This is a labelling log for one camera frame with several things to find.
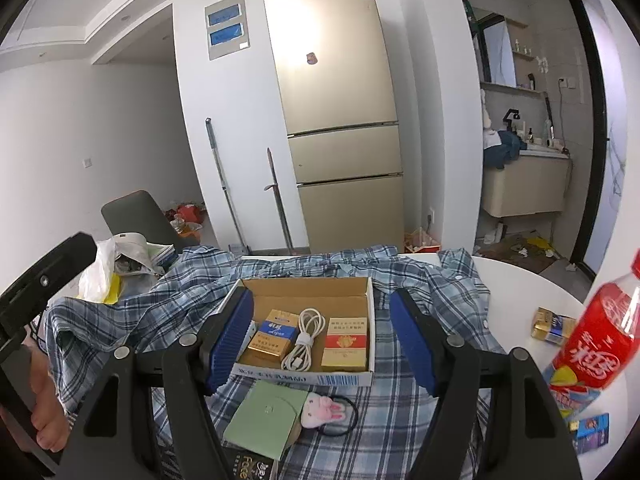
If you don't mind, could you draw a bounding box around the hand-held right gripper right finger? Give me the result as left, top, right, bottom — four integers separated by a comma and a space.
389, 287, 583, 480

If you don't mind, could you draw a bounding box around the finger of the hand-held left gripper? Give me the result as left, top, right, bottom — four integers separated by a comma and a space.
29, 232, 99, 307

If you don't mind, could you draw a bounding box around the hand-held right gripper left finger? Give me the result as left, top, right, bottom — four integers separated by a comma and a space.
62, 287, 255, 480

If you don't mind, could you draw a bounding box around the blue gold cigarette pack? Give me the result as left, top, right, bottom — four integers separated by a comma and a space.
248, 309, 300, 365

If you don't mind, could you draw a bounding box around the red gold cigarette pack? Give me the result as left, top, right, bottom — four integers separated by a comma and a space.
319, 316, 370, 373

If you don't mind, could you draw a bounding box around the white cable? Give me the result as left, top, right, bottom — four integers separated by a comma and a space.
280, 308, 325, 372

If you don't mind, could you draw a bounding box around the green square card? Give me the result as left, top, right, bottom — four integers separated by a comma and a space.
222, 378, 310, 461

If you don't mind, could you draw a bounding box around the cardboard box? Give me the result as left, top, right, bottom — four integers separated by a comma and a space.
231, 276, 376, 387

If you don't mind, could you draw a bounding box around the pink bunny hair tie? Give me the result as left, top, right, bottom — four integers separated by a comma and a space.
299, 392, 360, 437

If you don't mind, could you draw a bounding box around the round beige pad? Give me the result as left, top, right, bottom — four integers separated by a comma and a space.
281, 426, 304, 457

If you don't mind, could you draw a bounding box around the small black box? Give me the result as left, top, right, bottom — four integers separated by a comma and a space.
223, 442, 281, 480

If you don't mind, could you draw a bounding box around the person's left hand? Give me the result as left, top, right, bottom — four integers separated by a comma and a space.
27, 344, 72, 454

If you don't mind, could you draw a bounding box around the white plastic bag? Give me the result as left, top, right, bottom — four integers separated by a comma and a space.
77, 237, 124, 304

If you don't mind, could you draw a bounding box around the yellow packet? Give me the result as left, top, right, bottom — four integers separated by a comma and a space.
102, 274, 123, 305

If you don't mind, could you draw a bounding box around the newspaper pile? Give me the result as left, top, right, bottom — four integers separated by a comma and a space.
113, 232, 176, 277

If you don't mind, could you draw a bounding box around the blue plaid shirt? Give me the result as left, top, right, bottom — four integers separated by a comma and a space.
45, 243, 507, 480

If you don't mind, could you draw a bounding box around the grey chair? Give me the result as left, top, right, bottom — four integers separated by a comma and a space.
100, 189, 184, 261

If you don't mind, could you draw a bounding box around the red bag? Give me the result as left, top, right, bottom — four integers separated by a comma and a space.
169, 202, 206, 239

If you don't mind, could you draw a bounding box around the gold foil cigarette pack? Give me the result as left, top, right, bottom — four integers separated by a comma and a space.
529, 307, 579, 346

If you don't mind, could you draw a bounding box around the red soda bottle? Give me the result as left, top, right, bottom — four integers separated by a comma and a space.
542, 248, 640, 418

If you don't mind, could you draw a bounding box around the beige vanity cabinet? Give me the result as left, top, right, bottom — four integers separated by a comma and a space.
480, 151, 572, 219

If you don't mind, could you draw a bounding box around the small blue box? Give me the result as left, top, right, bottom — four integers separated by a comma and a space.
569, 412, 611, 456

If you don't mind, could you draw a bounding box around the dark blue cloth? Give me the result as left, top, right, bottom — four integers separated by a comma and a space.
483, 129, 529, 170

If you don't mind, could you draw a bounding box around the white hanging towel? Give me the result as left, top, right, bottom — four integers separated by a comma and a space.
479, 87, 494, 131

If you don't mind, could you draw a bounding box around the gold refrigerator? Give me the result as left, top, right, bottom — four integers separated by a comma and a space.
262, 0, 406, 255

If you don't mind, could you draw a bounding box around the grey electrical panel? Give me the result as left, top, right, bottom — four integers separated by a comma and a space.
203, 0, 250, 61

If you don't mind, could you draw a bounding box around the marble pattern door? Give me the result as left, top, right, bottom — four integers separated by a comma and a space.
584, 0, 629, 276

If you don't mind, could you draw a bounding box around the bathroom mirror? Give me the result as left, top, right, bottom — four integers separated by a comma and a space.
474, 7, 519, 89

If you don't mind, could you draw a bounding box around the black door frame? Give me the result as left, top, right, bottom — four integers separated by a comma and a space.
563, 0, 609, 281

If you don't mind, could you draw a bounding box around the wall shelf with bottles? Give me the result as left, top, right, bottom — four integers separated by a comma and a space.
504, 17, 547, 94

